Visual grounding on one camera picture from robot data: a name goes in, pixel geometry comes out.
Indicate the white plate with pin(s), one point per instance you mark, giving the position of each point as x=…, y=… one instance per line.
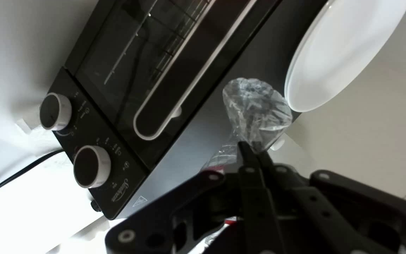
x=341, y=42

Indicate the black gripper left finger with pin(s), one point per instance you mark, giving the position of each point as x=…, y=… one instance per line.
x=262, y=228

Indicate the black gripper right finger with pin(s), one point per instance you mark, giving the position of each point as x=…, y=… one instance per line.
x=333, y=228

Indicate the clear plastic bottle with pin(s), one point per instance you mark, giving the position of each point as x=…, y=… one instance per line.
x=257, y=111

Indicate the black toaster oven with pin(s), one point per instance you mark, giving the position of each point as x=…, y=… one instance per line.
x=139, y=106

